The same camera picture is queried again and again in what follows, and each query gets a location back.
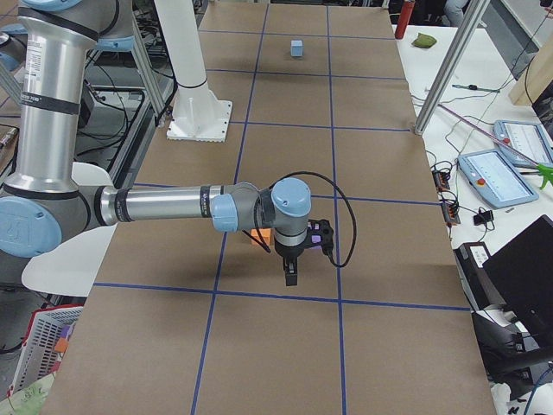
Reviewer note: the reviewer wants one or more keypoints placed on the far blue teach pendant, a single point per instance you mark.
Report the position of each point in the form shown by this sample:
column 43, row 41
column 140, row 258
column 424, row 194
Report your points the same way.
column 530, row 139

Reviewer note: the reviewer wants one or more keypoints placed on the orange foam block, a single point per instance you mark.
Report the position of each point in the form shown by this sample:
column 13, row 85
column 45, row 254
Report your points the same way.
column 265, row 235

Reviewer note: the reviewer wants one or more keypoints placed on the blue teach pendant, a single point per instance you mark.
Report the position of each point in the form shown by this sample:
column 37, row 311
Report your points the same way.
column 530, row 139
column 495, row 179

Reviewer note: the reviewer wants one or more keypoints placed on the teal wrist watch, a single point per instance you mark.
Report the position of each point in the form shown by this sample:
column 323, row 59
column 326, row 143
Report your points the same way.
column 473, row 87

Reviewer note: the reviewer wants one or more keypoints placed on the green bean bag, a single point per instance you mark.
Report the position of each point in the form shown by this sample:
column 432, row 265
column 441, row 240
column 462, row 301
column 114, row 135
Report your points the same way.
column 424, row 41

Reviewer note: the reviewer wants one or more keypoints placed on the near blue teach pendant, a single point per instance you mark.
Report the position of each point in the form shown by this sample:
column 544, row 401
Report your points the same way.
column 495, row 179

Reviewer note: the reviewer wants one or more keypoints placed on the grabber reach stick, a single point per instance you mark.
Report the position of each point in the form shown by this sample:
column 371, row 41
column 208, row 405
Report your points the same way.
column 543, row 170

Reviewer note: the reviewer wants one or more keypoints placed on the white perforated basket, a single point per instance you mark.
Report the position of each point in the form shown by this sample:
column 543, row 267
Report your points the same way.
column 37, row 355

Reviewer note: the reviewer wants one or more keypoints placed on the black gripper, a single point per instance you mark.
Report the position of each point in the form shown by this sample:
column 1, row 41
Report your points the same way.
column 289, row 252

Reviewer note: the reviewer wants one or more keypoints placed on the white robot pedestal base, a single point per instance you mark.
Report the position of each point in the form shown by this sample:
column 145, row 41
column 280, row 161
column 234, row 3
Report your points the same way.
column 197, row 113

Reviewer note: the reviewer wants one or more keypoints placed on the aluminium frame post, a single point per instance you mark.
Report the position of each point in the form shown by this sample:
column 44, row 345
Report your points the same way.
column 462, row 37

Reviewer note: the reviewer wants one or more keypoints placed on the red water bottle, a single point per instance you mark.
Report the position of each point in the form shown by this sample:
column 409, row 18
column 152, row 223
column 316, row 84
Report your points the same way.
column 404, row 18

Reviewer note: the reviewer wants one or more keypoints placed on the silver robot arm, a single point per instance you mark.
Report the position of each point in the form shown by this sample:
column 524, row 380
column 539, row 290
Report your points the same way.
column 43, row 207

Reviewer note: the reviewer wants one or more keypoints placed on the black laptop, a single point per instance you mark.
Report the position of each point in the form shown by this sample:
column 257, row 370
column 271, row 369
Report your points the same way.
column 521, row 271

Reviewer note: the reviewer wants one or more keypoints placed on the light blue foam block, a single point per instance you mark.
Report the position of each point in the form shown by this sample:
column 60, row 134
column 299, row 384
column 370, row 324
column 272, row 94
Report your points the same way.
column 296, row 48

